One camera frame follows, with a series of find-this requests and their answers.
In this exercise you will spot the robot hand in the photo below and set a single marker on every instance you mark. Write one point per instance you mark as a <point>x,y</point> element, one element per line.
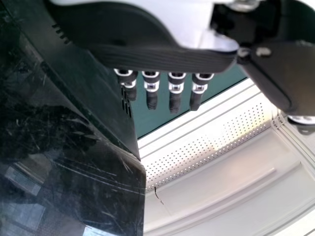
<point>152,46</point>

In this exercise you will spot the black oven with glass door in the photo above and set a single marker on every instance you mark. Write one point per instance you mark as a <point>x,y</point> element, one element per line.
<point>49,127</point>

